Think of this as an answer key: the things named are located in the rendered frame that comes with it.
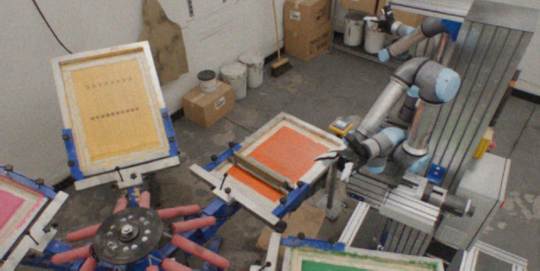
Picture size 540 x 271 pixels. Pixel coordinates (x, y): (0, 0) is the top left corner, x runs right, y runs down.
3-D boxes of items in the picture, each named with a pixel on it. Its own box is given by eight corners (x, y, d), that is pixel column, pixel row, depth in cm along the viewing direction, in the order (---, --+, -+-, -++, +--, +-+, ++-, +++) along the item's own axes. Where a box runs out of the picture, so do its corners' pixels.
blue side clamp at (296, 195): (302, 186, 227) (303, 179, 222) (309, 191, 224) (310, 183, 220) (272, 218, 210) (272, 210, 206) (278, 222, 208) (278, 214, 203)
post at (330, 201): (326, 193, 345) (336, 111, 279) (346, 205, 335) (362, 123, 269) (312, 208, 333) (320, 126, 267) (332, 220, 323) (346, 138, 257)
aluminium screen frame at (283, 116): (282, 115, 278) (282, 111, 275) (348, 147, 251) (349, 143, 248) (206, 174, 235) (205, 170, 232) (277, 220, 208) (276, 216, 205)
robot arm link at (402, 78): (405, 44, 151) (336, 141, 163) (427, 54, 145) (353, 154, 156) (413, 55, 160) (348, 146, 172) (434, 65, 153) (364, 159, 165)
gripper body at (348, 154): (348, 179, 140) (370, 165, 145) (349, 161, 135) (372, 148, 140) (335, 169, 145) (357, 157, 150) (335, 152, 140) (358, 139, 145)
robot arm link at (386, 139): (396, 149, 152) (401, 134, 146) (377, 160, 147) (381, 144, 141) (381, 139, 156) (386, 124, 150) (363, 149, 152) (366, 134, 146)
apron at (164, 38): (186, 69, 408) (165, -33, 335) (191, 72, 405) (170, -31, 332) (147, 90, 379) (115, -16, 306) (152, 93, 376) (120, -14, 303)
